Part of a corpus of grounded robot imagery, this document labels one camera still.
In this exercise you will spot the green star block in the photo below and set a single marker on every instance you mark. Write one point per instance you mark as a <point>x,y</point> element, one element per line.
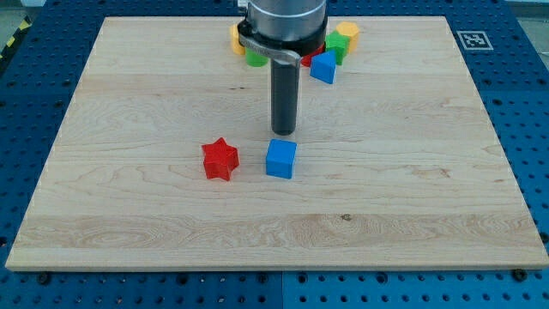
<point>339,44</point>

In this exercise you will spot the yellow hexagon block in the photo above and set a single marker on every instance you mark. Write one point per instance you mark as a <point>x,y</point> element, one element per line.
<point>350,30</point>

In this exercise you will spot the blue cube block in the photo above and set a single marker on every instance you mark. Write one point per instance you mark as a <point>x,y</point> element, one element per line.
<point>280,158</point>

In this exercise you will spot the red block behind rod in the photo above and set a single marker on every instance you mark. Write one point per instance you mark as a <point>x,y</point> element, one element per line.
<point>307,59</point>

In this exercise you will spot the light wooden board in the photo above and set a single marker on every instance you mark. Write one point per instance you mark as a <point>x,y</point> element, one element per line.
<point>398,166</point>

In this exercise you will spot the green cylinder block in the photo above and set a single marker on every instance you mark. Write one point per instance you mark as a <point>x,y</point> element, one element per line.
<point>254,59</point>

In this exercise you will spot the yellow block at left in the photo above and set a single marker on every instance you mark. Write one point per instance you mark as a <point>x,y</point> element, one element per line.
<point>237,48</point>

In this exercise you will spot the red star block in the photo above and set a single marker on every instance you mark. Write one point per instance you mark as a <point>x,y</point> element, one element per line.
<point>220,159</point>

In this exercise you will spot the white fiducial marker tag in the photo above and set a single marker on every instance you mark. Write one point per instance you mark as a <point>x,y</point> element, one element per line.
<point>474,40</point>

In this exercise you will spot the blue triangular prism block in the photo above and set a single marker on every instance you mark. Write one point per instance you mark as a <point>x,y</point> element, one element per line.
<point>323,67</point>

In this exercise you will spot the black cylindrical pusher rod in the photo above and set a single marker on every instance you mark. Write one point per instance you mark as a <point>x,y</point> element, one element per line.
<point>284,97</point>

